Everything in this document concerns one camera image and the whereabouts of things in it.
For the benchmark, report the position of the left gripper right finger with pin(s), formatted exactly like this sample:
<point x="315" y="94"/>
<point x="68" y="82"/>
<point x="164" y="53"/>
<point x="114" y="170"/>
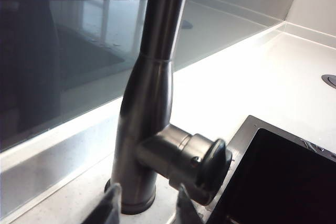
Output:
<point x="190" y="208"/>

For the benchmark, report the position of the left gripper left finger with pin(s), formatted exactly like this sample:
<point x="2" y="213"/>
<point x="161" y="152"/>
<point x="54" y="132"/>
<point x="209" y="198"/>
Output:
<point x="105" y="205"/>

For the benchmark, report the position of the black undermount kitchen sink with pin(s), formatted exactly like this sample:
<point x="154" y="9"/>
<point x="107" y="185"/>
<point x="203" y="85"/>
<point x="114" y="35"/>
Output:
<point x="283" y="182"/>

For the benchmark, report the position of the stainless steel faucet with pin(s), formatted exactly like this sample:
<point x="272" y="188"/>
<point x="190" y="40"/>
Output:
<point x="152" y="90"/>

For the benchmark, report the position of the round steel countertop button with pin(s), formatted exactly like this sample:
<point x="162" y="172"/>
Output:
<point x="329" y="80"/>

